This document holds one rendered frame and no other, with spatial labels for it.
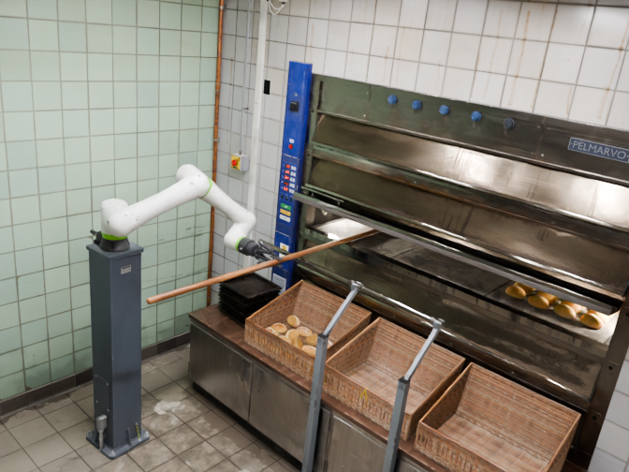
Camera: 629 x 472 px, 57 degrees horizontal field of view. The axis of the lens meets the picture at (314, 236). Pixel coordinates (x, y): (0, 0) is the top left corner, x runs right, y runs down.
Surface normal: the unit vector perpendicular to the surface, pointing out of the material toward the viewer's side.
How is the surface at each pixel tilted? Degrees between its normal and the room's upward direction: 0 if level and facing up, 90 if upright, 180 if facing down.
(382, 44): 90
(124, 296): 90
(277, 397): 90
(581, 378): 70
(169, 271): 90
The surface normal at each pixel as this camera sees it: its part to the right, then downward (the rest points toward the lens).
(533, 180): -0.60, -0.14
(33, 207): 0.73, 0.30
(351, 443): -0.67, 0.22
